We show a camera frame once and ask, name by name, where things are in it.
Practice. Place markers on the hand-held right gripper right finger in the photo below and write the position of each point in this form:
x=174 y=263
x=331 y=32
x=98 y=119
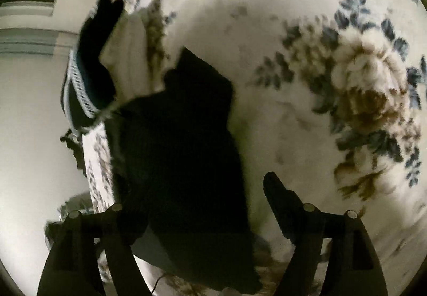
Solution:
x=280 y=199

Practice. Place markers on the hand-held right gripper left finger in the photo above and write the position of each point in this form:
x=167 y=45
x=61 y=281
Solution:
x=113 y=232

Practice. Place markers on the dark striped long-sleeve sweater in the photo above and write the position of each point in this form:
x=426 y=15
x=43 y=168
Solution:
x=183 y=166

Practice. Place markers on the bed with floral sheet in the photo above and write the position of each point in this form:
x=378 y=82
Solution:
x=283 y=116

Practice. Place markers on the folded white garment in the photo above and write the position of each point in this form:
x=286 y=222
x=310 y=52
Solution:
x=130 y=62

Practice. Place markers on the folded black grey striped sweater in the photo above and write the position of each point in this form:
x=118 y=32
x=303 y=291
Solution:
x=93 y=59

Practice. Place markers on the green curtain with striped band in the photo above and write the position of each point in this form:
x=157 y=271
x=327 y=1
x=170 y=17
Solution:
x=33 y=42

